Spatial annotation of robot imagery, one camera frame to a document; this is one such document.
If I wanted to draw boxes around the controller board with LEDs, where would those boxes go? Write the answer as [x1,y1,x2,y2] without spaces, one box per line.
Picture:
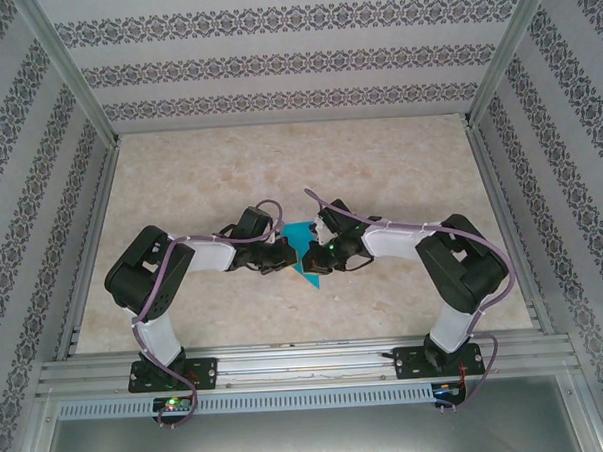
[431,381,465,399]

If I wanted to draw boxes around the grey metal panel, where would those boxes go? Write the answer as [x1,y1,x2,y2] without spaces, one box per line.
[39,395,596,452]

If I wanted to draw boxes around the long aluminium mounting rail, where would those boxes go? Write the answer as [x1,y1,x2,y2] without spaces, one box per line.
[34,327,582,399]

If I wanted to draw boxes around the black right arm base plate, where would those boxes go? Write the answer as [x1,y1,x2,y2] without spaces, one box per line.
[394,341,485,382]

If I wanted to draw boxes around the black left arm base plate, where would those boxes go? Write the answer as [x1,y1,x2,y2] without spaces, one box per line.
[128,357,221,395]

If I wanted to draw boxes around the grey slotted cable duct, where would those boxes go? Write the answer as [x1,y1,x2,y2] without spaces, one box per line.
[56,383,435,421]

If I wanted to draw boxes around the aluminium table side rail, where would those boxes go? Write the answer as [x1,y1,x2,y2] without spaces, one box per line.
[466,122,557,337]
[45,143,131,361]

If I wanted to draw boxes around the aluminium frame post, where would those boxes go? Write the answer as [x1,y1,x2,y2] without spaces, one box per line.
[13,0,122,152]
[459,0,561,128]

